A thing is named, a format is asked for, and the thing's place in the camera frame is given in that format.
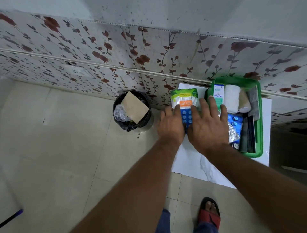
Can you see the blue jeans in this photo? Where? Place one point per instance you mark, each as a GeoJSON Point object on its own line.
{"type": "Point", "coordinates": [163, 223]}

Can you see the person's left little finger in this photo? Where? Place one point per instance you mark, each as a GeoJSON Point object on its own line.
{"type": "Point", "coordinates": [162, 116]}

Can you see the grey foil packets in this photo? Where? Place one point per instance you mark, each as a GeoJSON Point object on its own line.
{"type": "Point", "coordinates": [253, 103]}

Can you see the white wall switch plate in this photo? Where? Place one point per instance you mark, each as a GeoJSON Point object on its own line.
{"type": "Point", "coordinates": [78, 70]}

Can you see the person's right hand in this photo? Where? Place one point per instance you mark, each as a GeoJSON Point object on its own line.
{"type": "Point", "coordinates": [208, 132]}

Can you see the black trash bin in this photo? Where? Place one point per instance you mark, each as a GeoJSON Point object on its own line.
{"type": "Point", "coordinates": [144, 123]}

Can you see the red sandal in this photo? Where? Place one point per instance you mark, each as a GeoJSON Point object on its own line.
{"type": "Point", "coordinates": [208, 217]}

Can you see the white green medicine box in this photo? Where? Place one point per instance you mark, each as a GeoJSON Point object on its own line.
{"type": "Point", "coordinates": [218, 94]}

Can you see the beige bandage roll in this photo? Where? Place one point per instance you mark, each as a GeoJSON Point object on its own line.
{"type": "Point", "coordinates": [244, 103]}

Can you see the blue capsule blister pack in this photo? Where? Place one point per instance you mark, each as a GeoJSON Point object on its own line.
{"type": "Point", "coordinates": [236, 120]}

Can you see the blue pill blister pack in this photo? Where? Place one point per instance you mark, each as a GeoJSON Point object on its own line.
{"type": "Point", "coordinates": [186, 118]}

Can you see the person's right forearm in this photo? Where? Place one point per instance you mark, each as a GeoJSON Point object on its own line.
{"type": "Point", "coordinates": [259, 187]}

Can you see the person's left hand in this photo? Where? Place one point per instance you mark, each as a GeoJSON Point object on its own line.
{"type": "Point", "coordinates": [170, 127]}

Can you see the person's right middle finger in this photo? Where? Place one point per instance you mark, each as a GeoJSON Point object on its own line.
{"type": "Point", "coordinates": [212, 105]}

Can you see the silver foil blister strip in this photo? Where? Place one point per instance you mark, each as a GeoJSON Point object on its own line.
{"type": "Point", "coordinates": [233, 135]}

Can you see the blue black stick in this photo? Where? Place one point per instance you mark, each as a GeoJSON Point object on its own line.
{"type": "Point", "coordinates": [13, 217]}

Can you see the person's left middle finger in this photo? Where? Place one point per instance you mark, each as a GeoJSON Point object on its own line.
{"type": "Point", "coordinates": [177, 111]}

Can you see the black sachets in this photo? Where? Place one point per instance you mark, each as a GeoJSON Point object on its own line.
{"type": "Point", "coordinates": [248, 136]}

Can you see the green cotton swab pack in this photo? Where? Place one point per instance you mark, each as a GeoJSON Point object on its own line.
{"type": "Point", "coordinates": [184, 97]}

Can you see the brown cardboard piece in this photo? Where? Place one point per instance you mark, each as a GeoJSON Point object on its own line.
{"type": "Point", "coordinates": [134, 106]}

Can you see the person's left forearm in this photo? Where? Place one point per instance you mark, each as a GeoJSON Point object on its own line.
{"type": "Point", "coordinates": [134, 192]}

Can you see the clear plastic wrapper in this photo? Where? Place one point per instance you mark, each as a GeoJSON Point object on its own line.
{"type": "Point", "coordinates": [120, 114]}

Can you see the green plastic basket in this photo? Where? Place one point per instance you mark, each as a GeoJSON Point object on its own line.
{"type": "Point", "coordinates": [259, 134]}

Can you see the white bandage roll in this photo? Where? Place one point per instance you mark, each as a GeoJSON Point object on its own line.
{"type": "Point", "coordinates": [231, 98]}

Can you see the person's right thumb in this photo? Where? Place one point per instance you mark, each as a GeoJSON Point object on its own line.
{"type": "Point", "coordinates": [195, 119]}

